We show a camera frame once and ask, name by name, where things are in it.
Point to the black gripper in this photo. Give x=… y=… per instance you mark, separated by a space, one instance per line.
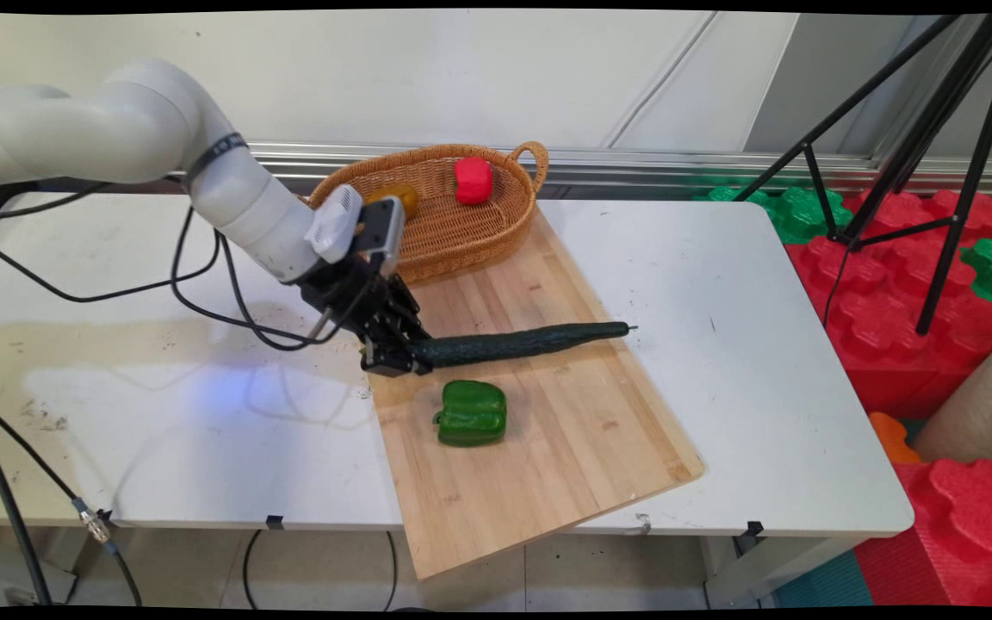
x=358 y=297

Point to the long dark green cucumber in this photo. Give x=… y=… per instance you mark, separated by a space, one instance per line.
x=513 y=343

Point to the yellow bell pepper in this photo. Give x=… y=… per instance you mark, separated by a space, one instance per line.
x=401 y=196

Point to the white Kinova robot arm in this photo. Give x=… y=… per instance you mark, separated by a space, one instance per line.
x=143 y=129

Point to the green bell pepper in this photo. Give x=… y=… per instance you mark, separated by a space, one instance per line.
x=472 y=414

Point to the bamboo wooden cutting board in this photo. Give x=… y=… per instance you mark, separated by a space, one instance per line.
x=530 y=448

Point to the red bell pepper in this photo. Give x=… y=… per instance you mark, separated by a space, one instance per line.
x=473 y=180

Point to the teal foam mat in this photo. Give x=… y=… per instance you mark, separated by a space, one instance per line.
x=823 y=585

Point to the orange foam piece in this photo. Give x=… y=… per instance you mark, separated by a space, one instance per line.
x=890 y=437

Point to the beige fabric object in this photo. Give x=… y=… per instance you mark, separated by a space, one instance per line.
x=978 y=413

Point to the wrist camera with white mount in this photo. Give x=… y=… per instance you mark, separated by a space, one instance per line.
x=380 y=232

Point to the aluminium window rail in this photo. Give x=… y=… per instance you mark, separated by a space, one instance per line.
x=634 y=168

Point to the white table leg frame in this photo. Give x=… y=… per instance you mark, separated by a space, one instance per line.
x=771 y=573

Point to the black camera tripod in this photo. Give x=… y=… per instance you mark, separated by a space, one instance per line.
x=935 y=129

